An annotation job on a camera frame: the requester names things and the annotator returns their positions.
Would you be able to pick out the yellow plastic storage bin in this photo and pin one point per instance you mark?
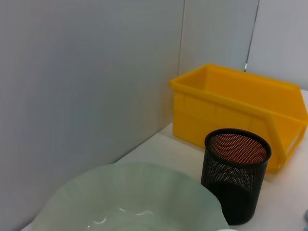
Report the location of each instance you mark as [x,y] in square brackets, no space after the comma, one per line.
[228,106]

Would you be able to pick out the black mesh pen cup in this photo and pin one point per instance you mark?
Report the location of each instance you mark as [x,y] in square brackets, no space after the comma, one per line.
[235,192]

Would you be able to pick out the pale green wavy fruit bowl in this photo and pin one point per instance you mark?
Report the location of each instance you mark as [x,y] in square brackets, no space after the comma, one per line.
[132,197]

